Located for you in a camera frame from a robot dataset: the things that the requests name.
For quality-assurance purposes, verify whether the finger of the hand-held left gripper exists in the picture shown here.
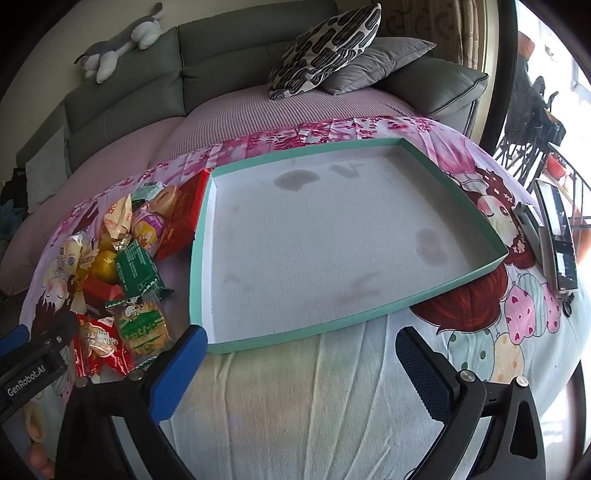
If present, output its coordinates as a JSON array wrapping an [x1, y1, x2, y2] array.
[[0, 316, 80, 368]]

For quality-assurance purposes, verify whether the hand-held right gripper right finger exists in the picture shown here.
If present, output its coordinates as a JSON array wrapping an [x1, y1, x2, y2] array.
[[394, 325, 548, 480]]

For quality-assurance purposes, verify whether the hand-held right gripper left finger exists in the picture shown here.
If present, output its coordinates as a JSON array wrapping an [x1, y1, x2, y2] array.
[[54, 324, 209, 480]]

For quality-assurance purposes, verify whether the green rice cracker packet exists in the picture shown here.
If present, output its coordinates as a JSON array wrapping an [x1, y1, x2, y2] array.
[[105, 295, 174, 358]]

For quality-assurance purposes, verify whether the red cookie packet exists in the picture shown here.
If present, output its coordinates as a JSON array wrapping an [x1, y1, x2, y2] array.
[[71, 314, 139, 384]]

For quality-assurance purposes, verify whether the clear white bun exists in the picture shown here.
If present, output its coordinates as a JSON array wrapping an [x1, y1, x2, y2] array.
[[58, 233, 95, 287]]

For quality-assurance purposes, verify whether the dark green snack packet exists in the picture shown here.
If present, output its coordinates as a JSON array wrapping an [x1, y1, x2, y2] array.
[[115, 237, 174, 301]]

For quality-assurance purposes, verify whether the red gold-patterned snack packet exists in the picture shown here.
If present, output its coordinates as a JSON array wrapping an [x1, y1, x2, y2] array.
[[157, 168, 212, 260]]

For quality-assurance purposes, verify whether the teal shallow cardboard tray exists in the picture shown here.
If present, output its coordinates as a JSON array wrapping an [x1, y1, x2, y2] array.
[[189, 137, 509, 355]]

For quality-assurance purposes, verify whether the orange jelly cup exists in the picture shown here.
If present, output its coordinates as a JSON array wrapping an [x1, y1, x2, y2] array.
[[150, 185, 181, 215]]

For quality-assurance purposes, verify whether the small red snack packet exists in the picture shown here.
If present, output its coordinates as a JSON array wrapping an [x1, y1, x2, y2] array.
[[81, 274, 125, 315]]

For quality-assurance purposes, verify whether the printed cartoon blanket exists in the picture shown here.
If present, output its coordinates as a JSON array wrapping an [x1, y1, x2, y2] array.
[[21, 115, 583, 480]]

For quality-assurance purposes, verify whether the teal cloth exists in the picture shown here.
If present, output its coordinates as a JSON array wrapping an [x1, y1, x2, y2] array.
[[0, 198, 28, 241]]

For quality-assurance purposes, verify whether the pink yellow snack packet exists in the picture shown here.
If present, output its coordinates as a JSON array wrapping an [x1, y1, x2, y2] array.
[[131, 205, 167, 252]]

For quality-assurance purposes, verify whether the cream yellow snack packet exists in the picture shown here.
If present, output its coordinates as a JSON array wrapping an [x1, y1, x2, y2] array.
[[102, 194, 134, 243]]

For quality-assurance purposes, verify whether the light grey cushion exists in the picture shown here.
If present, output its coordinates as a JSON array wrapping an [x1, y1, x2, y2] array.
[[25, 124, 68, 213]]

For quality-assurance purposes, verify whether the green white snack packet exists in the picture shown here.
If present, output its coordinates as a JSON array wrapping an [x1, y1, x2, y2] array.
[[130, 181, 166, 201]]

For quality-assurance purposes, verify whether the smartphone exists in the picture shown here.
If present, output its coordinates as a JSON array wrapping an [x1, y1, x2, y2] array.
[[534, 179, 580, 292]]

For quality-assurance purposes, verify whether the black folding rack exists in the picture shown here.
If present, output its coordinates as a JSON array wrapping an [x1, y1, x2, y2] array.
[[494, 46, 566, 185]]

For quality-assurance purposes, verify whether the grey pillow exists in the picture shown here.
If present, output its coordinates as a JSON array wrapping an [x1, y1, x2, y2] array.
[[322, 37, 437, 96]]

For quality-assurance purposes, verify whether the grey-green sofa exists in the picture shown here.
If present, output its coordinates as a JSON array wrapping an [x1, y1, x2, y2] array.
[[16, 0, 490, 185]]

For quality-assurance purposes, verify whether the black white patterned pillow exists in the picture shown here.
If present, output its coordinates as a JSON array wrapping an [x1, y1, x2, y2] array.
[[268, 4, 382, 101]]

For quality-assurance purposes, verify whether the grey white plush toy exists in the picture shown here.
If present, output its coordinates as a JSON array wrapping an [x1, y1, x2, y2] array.
[[76, 2, 164, 84]]

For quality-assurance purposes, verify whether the beige patterned curtain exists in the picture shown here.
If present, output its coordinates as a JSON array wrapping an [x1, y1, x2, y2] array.
[[381, 0, 490, 75]]

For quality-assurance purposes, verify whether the black door frame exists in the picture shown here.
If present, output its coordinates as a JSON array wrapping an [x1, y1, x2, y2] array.
[[480, 0, 520, 148]]

